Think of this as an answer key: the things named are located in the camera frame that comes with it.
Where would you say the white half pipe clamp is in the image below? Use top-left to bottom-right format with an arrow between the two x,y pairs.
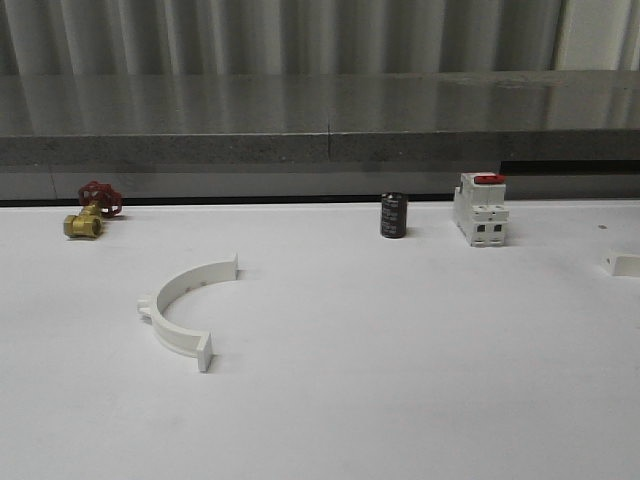
602,250 -> 640,278
137,254 -> 238,373

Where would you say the black cylindrical capacitor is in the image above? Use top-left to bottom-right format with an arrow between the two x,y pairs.
380,192 -> 408,239

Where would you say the brass valve with red handwheel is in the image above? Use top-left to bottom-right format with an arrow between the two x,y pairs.
63,181 -> 123,238

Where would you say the grey stone countertop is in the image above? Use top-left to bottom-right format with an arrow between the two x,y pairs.
1,71 -> 639,174

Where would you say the grey pleated curtain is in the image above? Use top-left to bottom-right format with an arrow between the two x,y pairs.
1,0 -> 639,75

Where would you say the white circuit breaker red switch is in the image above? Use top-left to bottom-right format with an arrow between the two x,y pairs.
454,172 -> 509,247

